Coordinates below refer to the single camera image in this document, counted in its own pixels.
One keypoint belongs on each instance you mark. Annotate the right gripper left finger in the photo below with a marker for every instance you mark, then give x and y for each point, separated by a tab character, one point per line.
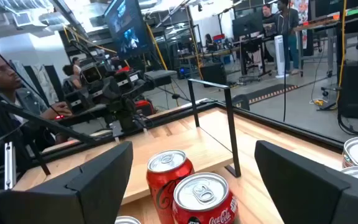
73	202

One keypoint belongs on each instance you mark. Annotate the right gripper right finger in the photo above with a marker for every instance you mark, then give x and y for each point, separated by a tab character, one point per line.
306	199

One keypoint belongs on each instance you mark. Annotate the silver Diet Coke can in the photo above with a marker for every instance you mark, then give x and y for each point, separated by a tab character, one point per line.
127	221

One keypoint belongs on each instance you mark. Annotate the red Coca-Cola can black script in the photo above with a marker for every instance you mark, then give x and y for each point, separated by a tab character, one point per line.
163	183

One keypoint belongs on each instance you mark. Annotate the red Coca-Cola Star Wars can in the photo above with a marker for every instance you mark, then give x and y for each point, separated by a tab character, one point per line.
204	193

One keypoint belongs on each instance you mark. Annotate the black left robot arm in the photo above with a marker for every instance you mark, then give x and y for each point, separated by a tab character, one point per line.
120	102

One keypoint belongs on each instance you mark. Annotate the red black device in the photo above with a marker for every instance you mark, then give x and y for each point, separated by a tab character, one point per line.
143	107

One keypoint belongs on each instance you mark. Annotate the person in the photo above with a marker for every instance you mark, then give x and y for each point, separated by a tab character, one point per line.
266	12
5	81
210	42
77	63
287	34
72	77

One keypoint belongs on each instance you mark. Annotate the white tower fan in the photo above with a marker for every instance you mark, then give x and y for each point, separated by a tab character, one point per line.
280	56

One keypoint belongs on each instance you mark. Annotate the grey flat box on stand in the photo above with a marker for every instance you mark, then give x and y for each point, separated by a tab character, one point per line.
160	77

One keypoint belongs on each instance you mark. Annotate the black speaker box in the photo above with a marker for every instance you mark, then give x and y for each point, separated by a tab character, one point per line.
213	74

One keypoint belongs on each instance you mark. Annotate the wooden workbench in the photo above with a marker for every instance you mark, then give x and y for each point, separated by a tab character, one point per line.
331	23

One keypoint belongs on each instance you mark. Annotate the large black display screen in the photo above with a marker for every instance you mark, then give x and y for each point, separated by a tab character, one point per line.
126	28

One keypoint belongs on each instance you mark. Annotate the black computer monitor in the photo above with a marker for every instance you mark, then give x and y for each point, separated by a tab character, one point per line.
247	25

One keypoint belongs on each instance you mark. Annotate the black aluminium table frame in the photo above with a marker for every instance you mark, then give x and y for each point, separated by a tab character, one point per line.
291	128

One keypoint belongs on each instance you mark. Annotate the wooden shelf black metal frame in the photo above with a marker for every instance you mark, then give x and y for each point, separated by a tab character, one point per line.
182	155

